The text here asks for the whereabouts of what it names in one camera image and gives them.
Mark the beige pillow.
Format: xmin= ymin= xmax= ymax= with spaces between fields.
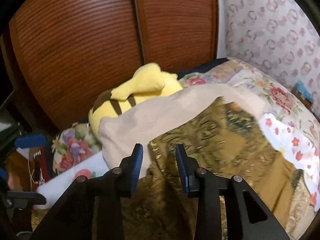
xmin=98 ymin=84 xmax=265 ymax=177

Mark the brown gold patterned garment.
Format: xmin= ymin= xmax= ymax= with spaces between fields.
xmin=120 ymin=97 xmax=302 ymax=239

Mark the cardboard box with blue cloth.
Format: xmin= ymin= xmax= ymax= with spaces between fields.
xmin=291 ymin=80 xmax=313 ymax=110

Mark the brown louvered wardrobe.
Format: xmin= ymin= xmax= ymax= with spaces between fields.
xmin=1 ymin=0 xmax=219 ymax=133

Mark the pink circle pattern curtain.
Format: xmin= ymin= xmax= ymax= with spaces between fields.
xmin=222 ymin=0 xmax=320 ymax=100

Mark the floral bedspread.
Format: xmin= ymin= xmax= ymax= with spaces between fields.
xmin=51 ymin=57 xmax=320 ymax=239

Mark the white strawberry print blanket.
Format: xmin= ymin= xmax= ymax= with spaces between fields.
xmin=36 ymin=113 xmax=319 ymax=211

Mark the navy blue bed sheet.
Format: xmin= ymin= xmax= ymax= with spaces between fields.
xmin=177 ymin=57 xmax=229 ymax=80

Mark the yellow plush toy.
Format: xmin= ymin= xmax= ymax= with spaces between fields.
xmin=88 ymin=63 xmax=183 ymax=137

